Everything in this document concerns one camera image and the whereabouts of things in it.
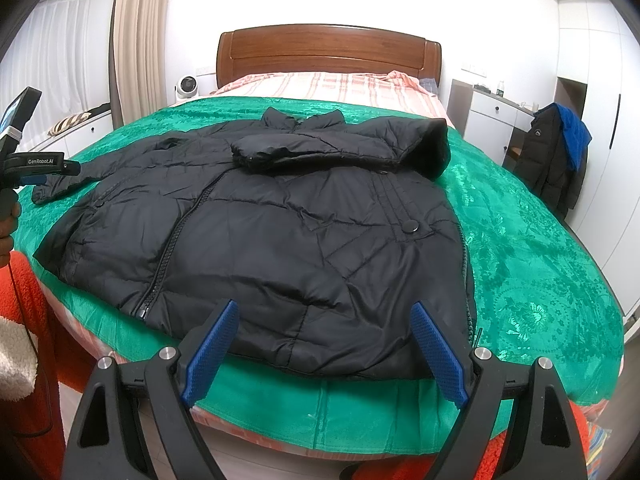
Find white round fan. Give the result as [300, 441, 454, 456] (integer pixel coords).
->
[173, 75, 200, 100]

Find wooden bed headboard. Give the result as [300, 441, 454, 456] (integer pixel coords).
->
[216, 23, 443, 97]

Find white sheer curtain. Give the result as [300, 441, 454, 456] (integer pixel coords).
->
[9, 0, 114, 122]

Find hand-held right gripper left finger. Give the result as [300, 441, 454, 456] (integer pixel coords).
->
[66, 300, 240, 480]

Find blue garment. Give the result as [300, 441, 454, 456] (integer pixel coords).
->
[547, 102, 593, 171]

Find patterned floor mat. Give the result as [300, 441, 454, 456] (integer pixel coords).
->
[584, 422, 614, 467]

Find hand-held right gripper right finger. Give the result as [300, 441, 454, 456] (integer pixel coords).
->
[410, 301, 588, 480]

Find person's left hand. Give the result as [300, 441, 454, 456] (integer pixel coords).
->
[0, 201, 22, 261]

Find white desk with drawers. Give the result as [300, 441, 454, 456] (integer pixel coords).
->
[446, 78, 539, 167]

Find black puffer jacket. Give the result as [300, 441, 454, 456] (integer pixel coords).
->
[31, 106, 477, 381]

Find striped cushion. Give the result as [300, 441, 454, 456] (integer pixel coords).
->
[47, 112, 93, 136]

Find beige curtain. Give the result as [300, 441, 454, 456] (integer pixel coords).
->
[112, 0, 177, 129]

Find orange fleece clothing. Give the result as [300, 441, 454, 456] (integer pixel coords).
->
[345, 400, 609, 480]

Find white wardrobe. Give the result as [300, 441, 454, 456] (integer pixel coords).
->
[520, 0, 640, 317]

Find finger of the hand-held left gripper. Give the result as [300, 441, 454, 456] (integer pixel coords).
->
[22, 161, 82, 187]

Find white window bench cabinet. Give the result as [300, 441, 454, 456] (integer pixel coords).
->
[15, 104, 117, 162]

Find green patterned blanket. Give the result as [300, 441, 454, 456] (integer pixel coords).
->
[10, 95, 626, 453]

